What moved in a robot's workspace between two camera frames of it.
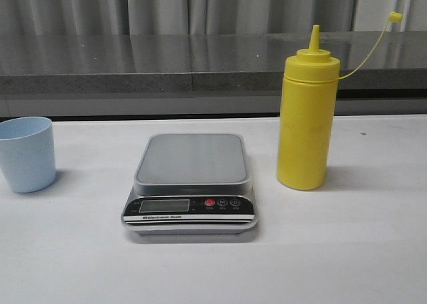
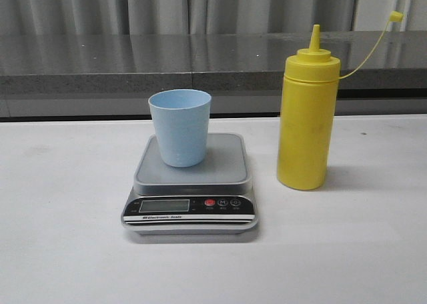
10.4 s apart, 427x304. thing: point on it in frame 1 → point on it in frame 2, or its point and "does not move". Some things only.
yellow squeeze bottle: x=307 y=113 does not move
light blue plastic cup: x=27 y=153 → x=182 y=119
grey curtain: x=152 y=9 does not move
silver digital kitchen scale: x=191 y=184 does not move
